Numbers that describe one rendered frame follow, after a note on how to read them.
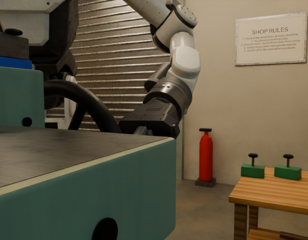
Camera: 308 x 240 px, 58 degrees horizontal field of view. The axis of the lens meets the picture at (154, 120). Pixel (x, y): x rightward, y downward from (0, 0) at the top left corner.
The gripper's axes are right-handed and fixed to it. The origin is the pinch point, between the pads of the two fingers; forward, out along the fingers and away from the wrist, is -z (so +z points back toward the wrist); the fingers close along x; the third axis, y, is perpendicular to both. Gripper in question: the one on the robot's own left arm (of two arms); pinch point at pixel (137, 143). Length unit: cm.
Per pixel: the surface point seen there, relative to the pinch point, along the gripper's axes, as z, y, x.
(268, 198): 49, -65, -12
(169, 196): -21.8, 14.2, -19.3
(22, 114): -13.7, 15.0, 3.7
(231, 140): 200, -156, 46
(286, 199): 50, -66, -18
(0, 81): -13.9, 19.6, 3.5
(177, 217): 88, -146, 63
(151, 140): -21.0, 17.8, -18.8
